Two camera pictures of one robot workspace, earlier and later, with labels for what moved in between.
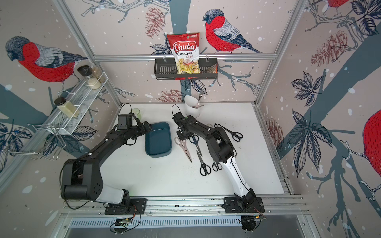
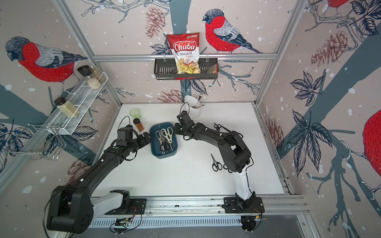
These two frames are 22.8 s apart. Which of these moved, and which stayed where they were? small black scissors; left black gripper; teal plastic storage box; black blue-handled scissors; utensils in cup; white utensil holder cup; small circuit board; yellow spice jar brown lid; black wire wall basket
Moved: teal plastic storage box; left black gripper; black blue-handled scissors
Stayed: small circuit board; small black scissors; black wire wall basket; utensils in cup; yellow spice jar brown lid; white utensil holder cup
